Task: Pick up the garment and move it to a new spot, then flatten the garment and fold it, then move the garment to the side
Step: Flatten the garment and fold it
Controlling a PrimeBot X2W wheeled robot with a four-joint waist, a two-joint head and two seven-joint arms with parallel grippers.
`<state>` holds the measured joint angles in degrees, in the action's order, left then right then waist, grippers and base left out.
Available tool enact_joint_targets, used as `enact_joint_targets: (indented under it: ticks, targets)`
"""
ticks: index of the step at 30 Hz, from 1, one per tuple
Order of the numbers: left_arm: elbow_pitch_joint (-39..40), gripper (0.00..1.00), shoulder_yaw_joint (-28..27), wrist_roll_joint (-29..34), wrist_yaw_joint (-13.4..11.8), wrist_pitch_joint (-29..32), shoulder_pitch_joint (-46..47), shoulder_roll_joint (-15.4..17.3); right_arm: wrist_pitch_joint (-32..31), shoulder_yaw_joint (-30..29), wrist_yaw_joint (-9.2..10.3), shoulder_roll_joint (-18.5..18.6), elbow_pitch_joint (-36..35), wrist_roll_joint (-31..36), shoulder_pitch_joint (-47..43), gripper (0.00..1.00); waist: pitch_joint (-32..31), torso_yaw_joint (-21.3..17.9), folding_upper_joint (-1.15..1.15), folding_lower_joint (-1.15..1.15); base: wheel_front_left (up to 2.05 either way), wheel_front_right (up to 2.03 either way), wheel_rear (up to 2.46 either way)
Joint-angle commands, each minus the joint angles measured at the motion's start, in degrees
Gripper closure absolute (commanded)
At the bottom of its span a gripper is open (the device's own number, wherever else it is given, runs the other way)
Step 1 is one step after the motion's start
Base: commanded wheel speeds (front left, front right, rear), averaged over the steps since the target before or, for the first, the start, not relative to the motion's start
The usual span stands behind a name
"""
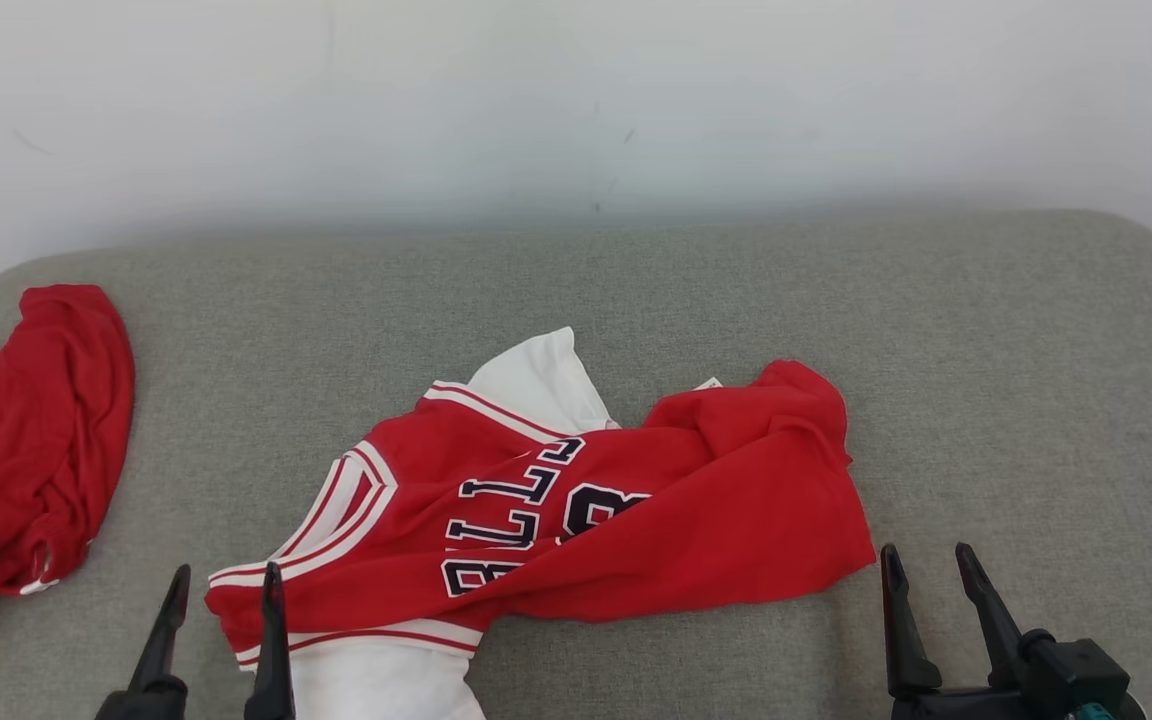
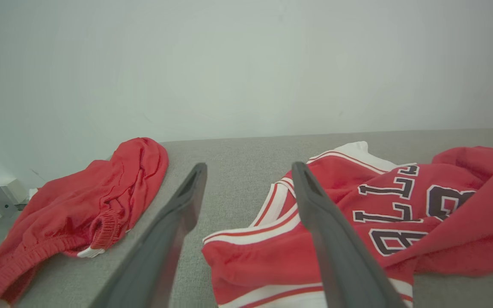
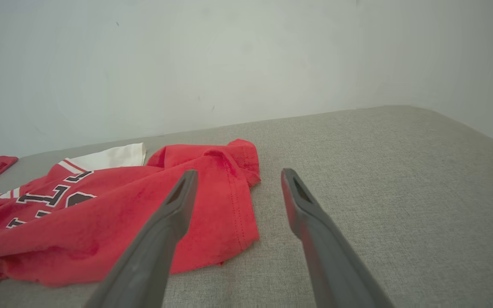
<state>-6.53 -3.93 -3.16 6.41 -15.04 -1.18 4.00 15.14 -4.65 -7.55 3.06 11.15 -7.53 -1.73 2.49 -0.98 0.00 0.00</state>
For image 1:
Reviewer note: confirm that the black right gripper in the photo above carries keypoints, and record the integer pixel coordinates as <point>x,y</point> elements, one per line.
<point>1066,680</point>

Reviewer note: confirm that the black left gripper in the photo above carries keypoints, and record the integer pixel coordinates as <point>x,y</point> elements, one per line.
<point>141,707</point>

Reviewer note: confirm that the red shorts with white stripes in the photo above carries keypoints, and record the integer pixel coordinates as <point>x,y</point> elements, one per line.
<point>26,440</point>

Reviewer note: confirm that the red white basketball jersey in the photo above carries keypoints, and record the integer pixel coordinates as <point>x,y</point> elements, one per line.
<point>656,520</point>

